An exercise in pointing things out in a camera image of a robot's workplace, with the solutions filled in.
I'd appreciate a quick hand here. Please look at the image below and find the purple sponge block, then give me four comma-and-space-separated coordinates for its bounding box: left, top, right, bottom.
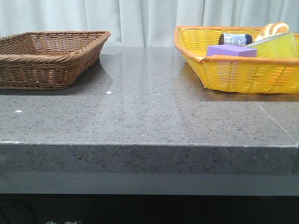
206, 45, 257, 57

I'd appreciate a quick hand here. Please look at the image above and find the brown wicker basket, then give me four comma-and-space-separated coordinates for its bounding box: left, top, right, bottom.
0, 30, 111, 90

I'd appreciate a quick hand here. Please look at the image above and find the bread roll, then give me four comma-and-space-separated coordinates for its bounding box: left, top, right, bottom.
254, 22, 289, 42

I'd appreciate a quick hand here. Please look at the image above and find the white curtain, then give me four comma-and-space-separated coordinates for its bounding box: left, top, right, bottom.
0, 0, 299, 48

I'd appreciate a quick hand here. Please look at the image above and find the dark cylindrical can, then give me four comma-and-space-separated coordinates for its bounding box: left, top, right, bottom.
218, 33, 252, 46

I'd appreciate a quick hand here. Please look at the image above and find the yellow wicker basket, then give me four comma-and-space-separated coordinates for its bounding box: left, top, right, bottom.
174, 26, 299, 94

